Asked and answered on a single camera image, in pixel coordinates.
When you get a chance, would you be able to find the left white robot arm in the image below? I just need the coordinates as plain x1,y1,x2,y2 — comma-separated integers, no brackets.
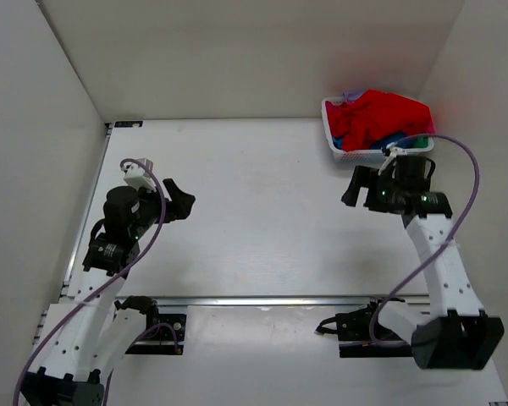
18,176,196,405

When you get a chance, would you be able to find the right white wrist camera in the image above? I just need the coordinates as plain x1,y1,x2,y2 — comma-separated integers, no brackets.
378,142,407,175

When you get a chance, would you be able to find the white plastic laundry basket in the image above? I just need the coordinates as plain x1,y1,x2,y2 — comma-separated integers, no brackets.
321,90,434,162

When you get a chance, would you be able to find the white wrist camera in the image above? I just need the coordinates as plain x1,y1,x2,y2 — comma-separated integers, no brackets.
121,162,157,192
378,142,407,175

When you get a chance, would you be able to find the blue t shirt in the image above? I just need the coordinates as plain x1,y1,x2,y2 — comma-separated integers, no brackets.
332,132,406,150

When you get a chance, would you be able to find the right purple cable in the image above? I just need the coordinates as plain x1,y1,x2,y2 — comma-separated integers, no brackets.
367,134,480,344

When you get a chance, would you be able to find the lavender t shirt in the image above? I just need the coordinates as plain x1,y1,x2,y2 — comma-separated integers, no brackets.
342,91,365,103

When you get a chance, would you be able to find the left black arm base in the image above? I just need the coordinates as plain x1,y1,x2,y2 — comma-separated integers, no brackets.
115,296,187,356

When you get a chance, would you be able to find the red t shirt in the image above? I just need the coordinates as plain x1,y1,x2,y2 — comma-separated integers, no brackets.
323,90,434,152

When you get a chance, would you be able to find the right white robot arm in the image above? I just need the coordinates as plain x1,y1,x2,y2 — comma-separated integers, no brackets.
341,156,505,370

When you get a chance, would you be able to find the purple cable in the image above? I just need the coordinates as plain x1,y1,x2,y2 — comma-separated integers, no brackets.
367,134,480,344
12,157,183,406

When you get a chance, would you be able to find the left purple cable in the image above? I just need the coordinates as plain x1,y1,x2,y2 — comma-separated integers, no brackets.
12,157,183,406

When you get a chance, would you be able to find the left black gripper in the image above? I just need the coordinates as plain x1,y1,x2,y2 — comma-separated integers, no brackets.
135,172,198,229

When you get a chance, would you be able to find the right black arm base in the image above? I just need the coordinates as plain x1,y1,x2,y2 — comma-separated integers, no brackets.
315,299,412,359

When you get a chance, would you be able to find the green t shirt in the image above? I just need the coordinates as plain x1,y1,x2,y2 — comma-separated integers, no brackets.
410,137,429,149

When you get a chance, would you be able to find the small dark label sticker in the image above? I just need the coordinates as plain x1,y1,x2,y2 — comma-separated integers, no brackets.
113,120,143,128

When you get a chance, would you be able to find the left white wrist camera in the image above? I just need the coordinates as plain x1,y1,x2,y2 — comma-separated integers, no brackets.
121,162,157,192

